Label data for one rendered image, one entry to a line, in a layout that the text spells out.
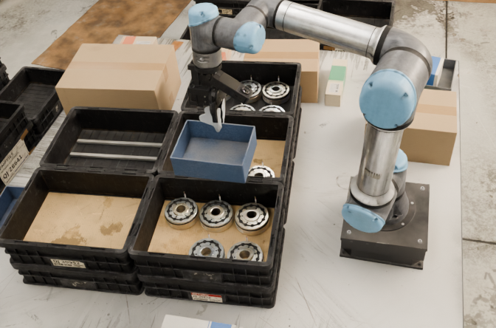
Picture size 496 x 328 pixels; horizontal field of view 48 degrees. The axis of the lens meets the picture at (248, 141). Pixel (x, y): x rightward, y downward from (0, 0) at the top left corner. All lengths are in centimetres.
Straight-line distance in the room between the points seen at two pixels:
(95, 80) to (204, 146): 78
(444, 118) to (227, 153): 81
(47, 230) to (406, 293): 110
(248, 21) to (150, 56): 100
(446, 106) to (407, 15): 219
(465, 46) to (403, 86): 276
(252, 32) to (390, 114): 37
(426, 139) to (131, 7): 306
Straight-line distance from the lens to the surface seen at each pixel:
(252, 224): 167
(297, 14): 140
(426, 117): 202
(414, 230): 175
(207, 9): 140
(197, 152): 159
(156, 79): 218
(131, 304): 178
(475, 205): 294
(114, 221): 181
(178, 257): 155
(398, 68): 124
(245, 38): 134
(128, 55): 235
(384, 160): 138
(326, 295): 172
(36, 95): 321
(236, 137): 159
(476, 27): 415
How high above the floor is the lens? 217
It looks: 44 degrees down
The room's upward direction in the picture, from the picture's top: 6 degrees counter-clockwise
